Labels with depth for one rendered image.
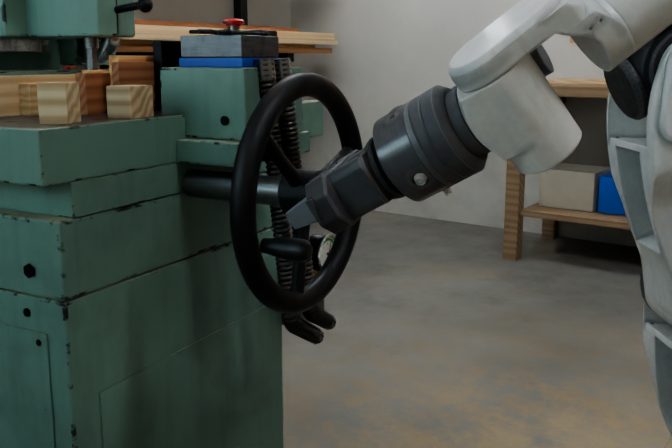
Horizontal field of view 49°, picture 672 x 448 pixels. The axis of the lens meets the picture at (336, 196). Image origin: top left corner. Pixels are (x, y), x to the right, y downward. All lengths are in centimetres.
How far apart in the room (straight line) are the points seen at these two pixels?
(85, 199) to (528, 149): 48
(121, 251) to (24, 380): 18
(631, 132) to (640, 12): 60
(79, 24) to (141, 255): 32
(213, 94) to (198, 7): 355
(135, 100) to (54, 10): 22
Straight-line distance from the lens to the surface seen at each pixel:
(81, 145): 85
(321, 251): 119
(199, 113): 96
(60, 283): 86
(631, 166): 123
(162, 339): 100
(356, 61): 479
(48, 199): 88
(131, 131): 91
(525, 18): 64
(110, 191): 89
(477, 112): 64
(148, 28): 362
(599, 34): 65
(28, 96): 101
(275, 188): 90
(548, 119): 65
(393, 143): 66
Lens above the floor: 97
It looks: 11 degrees down
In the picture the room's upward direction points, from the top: straight up
